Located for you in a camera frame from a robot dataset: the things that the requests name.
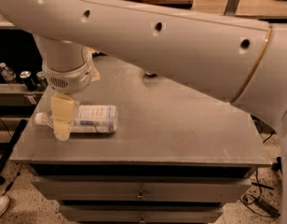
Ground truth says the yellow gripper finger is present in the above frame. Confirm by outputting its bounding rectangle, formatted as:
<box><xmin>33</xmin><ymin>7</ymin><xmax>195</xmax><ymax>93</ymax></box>
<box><xmin>50</xmin><ymin>92</ymin><xmax>79</xmax><ymax>141</ymax></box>
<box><xmin>91</xmin><ymin>67</ymin><xmax>101</xmax><ymax>82</ymax></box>

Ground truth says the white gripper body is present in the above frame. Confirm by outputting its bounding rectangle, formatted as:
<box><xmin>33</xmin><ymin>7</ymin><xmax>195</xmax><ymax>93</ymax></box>
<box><xmin>41</xmin><ymin>47</ymin><xmax>95</xmax><ymax>94</ymax></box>

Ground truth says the blue label plastic water bottle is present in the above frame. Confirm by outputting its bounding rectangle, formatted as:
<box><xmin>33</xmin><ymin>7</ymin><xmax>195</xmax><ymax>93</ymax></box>
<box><xmin>34</xmin><ymin>105</ymin><xmax>118</xmax><ymax>134</ymax></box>

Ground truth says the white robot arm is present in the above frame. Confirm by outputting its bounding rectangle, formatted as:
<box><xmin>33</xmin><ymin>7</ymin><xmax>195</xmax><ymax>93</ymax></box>
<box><xmin>0</xmin><ymin>0</ymin><xmax>287</xmax><ymax>224</ymax></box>

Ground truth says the small water bottle on shelf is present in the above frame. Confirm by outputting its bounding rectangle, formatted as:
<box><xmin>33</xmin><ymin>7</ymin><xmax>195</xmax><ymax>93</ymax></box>
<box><xmin>0</xmin><ymin>63</ymin><xmax>17</xmax><ymax>84</ymax></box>

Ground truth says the green can on shelf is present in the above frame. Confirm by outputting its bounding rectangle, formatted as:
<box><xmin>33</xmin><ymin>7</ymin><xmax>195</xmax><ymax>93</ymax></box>
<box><xmin>36</xmin><ymin>71</ymin><xmax>48</xmax><ymax>91</ymax></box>

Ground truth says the dark can on shelf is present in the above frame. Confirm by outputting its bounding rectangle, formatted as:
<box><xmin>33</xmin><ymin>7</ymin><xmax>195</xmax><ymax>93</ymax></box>
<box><xmin>20</xmin><ymin>71</ymin><xmax>37</xmax><ymax>91</ymax></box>

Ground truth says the gold soda can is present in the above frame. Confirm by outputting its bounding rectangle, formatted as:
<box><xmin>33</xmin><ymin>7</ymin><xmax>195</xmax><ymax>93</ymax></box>
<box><xmin>145</xmin><ymin>71</ymin><xmax>156</xmax><ymax>77</ymax></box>

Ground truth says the black stand leg left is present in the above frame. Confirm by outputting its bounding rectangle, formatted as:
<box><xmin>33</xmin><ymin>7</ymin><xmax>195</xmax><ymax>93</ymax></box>
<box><xmin>0</xmin><ymin>119</ymin><xmax>27</xmax><ymax>185</ymax></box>

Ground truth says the black stand leg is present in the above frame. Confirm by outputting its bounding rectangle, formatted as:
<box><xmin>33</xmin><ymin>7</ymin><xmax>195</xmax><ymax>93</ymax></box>
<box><xmin>0</xmin><ymin>119</ymin><xmax>27</xmax><ymax>185</ymax></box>
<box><xmin>272</xmin><ymin>157</ymin><xmax>281</xmax><ymax>172</ymax></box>

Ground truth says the grey drawer cabinet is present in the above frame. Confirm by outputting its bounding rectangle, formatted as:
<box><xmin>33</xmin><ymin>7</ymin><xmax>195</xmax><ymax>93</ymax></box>
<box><xmin>11</xmin><ymin>57</ymin><xmax>270</xmax><ymax>224</ymax></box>

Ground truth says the white shoe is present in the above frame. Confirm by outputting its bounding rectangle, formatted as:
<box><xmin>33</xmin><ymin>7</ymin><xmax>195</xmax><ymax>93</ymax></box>
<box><xmin>0</xmin><ymin>196</ymin><xmax>10</xmax><ymax>217</ymax></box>

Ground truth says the black stand leg right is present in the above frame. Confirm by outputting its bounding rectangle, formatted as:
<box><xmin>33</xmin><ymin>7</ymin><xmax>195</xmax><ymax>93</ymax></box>
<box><xmin>272</xmin><ymin>157</ymin><xmax>281</xmax><ymax>172</ymax></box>

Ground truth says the metal bracket right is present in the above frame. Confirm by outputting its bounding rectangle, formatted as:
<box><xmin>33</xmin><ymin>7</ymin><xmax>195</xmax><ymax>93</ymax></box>
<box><xmin>224</xmin><ymin>0</ymin><xmax>239</xmax><ymax>16</ymax></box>

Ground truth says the black power adapter with cable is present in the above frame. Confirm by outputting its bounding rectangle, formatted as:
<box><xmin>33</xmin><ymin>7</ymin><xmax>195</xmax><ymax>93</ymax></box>
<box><xmin>239</xmin><ymin>168</ymin><xmax>281</xmax><ymax>218</ymax></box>

